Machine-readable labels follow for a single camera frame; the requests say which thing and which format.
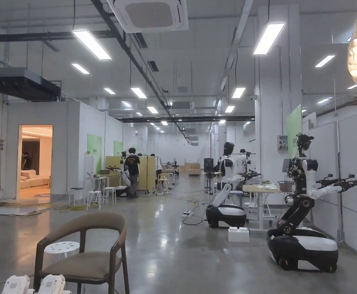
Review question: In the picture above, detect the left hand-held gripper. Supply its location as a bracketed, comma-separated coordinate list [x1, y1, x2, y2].
[0, 274, 35, 294]

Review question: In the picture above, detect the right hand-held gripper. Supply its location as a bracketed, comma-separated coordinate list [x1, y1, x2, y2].
[37, 273, 67, 294]

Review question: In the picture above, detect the brown wooden armchair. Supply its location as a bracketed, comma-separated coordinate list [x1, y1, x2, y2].
[33, 211, 130, 294]

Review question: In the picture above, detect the white round stool with holes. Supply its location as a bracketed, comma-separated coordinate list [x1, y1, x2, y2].
[43, 240, 81, 262]

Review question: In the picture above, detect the white sofa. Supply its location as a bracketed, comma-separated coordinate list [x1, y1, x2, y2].
[20, 170, 51, 189]

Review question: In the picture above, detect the white folding table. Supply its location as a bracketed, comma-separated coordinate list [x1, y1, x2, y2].
[85, 176, 106, 199]

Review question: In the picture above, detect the light wooden stool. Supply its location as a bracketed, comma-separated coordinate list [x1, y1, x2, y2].
[158, 173, 170, 193]

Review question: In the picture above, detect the light wooden crate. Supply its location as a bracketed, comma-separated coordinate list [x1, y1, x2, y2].
[184, 162, 201, 177]

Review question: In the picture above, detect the black and white wheeled robot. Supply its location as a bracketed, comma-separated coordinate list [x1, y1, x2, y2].
[205, 142, 262, 229]
[267, 133, 357, 274]

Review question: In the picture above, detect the white foam block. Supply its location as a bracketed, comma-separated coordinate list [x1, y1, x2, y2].
[227, 226, 250, 243]

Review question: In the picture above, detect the black equipment rack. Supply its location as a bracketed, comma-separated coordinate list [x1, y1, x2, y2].
[203, 157, 215, 194]

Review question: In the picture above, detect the wooden table with white legs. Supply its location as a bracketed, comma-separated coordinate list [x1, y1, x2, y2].
[242, 180, 293, 231]

